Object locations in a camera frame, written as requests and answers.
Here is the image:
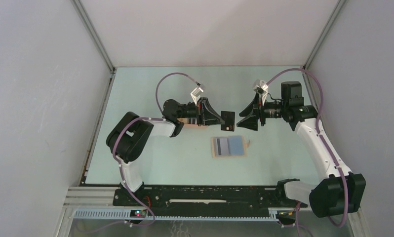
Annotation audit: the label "black VIP credit card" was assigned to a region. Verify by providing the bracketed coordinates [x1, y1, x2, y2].
[221, 111, 236, 132]

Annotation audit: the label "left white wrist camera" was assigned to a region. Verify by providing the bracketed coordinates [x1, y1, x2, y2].
[190, 83, 205, 105]

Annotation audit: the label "tan leather card holder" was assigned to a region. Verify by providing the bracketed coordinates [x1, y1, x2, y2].
[211, 136, 250, 158]

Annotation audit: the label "white cable duct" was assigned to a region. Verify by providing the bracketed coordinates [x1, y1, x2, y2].
[73, 209, 279, 222]

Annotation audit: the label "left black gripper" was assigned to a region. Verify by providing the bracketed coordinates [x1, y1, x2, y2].
[176, 97, 225, 126]

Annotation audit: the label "left controller board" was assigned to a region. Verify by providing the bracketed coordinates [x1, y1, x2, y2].
[130, 210, 147, 218]

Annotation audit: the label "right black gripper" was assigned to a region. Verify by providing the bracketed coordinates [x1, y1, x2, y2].
[237, 91, 288, 131]

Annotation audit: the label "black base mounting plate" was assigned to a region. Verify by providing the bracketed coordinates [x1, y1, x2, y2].
[113, 185, 297, 218]

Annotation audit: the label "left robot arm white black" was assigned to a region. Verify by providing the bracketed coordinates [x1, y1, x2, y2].
[106, 97, 225, 206]

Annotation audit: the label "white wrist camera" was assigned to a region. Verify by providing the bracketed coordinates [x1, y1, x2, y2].
[190, 83, 205, 105]
[253, 79, 269, 104]

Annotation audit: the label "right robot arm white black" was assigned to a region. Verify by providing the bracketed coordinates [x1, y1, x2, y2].
[236, 80, 366, 218]

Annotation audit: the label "pink oval tray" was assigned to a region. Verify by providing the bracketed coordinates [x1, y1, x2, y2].
[179, 118, 208, 129]

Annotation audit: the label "aluminium frame rail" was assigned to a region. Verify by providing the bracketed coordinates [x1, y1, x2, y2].
[63, 187, 118, 209]

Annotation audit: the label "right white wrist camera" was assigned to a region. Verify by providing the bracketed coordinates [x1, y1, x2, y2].
[253, 79, 269, 104]

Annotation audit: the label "controller board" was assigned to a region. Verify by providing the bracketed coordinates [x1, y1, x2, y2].
[130, 210, 147, 218]
[276, 211, 296, 226]

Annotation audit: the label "right controller board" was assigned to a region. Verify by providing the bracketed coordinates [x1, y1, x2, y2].
[276, 211, 296, 226]

